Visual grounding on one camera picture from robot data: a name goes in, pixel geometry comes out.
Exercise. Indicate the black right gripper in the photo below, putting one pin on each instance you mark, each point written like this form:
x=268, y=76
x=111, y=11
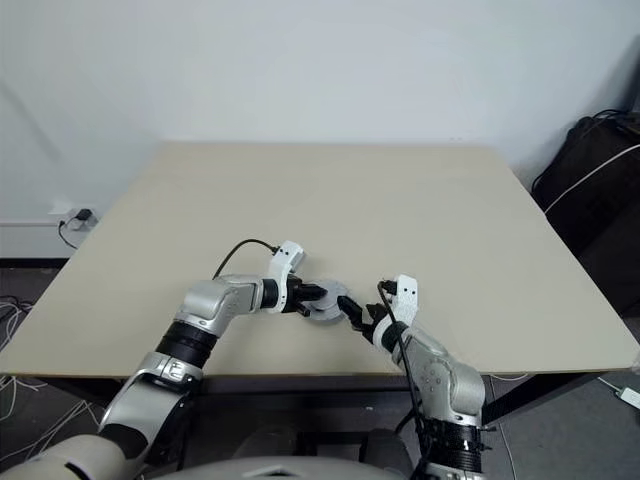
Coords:
x=375, y=316

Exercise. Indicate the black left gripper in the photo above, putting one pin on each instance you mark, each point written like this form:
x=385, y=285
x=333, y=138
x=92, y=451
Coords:
x=294, y=295

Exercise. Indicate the grey tape roll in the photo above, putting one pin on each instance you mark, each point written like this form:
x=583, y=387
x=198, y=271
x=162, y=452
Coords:
x=330, y=305

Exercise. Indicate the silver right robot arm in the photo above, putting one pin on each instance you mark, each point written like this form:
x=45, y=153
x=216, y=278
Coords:
x=450, y=375

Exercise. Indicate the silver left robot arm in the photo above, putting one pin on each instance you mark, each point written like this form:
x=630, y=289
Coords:
x=210, y=300

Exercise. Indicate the black power adapter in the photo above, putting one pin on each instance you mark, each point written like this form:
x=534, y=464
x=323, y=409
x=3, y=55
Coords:
x=84, y=214

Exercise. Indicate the black bag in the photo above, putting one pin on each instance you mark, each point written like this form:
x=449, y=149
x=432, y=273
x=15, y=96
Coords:
x=600, y=225

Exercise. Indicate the white floor power strip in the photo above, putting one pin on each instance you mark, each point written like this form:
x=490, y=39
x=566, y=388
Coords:
x=631, y=397

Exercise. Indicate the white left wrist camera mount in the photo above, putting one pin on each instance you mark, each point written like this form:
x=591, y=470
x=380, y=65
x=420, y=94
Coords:
x=287, y=260

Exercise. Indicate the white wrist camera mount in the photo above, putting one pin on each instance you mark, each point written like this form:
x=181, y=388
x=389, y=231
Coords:
x=406, y=295
x=287, y=260

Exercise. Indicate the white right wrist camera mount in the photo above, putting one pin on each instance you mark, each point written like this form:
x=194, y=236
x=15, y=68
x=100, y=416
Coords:
x=406, y=295

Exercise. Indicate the black table frame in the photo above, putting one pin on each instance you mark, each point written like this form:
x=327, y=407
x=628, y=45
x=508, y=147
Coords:
x=540, y=392

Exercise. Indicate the white wall socket strip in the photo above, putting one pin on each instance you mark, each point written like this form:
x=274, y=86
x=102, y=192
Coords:
x=62, y=207

